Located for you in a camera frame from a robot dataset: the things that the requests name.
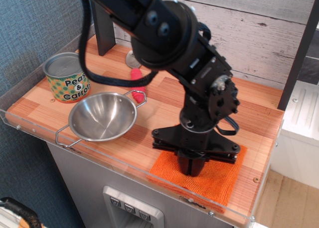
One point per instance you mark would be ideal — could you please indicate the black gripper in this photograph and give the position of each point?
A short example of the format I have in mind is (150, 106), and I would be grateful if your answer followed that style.
(200, 147)

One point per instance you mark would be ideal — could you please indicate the orange cloth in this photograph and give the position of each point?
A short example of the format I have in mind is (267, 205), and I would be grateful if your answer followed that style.
(212, 188)

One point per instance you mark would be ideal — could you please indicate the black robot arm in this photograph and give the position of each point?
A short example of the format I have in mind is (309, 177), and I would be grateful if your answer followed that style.
(166, 35)

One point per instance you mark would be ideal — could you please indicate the silver dispenser panel with buttons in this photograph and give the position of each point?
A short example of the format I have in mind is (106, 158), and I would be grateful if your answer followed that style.
(128, 212)

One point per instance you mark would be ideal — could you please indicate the grey toy fridge cabinet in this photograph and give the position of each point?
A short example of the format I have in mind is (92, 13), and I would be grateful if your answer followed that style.
(85, 180)

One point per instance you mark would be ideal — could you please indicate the white side cabinet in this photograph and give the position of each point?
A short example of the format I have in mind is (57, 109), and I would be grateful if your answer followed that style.
(296, 153)

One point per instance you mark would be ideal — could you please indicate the peas and carrots can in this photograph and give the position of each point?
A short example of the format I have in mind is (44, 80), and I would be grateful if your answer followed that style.
(67, 81)

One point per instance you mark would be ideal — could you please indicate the clear acrylic edge guard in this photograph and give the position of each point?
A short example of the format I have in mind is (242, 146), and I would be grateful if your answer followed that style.
(133, 155)

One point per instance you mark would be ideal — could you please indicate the steel pot with handles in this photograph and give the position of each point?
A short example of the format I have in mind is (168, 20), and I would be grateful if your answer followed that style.
(103, 116)

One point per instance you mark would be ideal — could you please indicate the spoon with pink handle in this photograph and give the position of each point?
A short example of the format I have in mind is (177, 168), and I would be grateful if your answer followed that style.
(136, 74)

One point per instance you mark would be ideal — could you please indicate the dark grey shelf post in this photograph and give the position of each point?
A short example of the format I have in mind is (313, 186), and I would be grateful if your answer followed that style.
(104, 29)

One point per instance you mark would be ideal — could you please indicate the dark right frame post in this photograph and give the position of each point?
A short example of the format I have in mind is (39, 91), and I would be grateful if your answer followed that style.
(300, 56)

